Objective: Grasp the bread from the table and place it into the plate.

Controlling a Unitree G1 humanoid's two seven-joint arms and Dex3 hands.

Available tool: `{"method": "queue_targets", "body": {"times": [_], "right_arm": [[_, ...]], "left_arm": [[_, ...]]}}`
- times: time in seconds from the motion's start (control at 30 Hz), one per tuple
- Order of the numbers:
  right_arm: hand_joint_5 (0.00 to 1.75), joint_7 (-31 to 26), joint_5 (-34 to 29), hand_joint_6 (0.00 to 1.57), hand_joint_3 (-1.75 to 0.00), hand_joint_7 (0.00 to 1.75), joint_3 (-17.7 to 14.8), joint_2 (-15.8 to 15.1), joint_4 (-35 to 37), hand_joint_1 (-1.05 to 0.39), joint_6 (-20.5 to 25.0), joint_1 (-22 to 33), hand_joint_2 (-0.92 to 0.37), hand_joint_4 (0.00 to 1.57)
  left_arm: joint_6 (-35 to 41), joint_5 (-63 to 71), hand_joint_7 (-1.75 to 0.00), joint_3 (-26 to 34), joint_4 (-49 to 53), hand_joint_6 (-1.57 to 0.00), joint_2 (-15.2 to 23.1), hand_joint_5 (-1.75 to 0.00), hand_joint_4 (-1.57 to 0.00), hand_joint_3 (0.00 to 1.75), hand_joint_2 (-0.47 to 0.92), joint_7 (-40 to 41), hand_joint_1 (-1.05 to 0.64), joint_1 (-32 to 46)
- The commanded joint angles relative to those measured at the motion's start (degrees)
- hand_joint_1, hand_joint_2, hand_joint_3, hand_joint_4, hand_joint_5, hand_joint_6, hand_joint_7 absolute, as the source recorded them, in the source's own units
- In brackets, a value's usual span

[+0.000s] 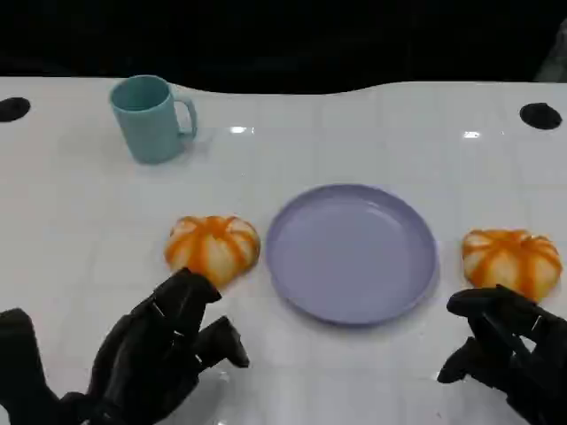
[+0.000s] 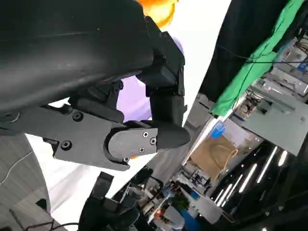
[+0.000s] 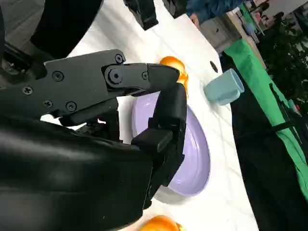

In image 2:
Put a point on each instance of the black cloth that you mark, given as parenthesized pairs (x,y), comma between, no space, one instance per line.
(240,24)

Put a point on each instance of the blue plastic container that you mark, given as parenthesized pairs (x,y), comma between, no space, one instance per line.
(217,130)

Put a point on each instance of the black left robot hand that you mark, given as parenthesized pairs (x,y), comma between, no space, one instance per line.
(60,53)

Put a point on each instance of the lilac plate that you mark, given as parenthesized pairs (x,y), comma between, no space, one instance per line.
(134,96)

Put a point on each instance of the grey metal cabinet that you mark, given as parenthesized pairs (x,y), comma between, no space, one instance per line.
(284,125)

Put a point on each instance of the black machine base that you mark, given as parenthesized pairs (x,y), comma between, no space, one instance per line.
(106,211)

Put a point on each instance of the brown paper bag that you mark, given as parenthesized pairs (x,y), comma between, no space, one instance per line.
(211,154)

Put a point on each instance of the green cloth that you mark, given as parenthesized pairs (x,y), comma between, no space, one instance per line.
(252,67)

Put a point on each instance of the orange toy bread roll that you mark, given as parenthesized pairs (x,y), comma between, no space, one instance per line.
(156,9)

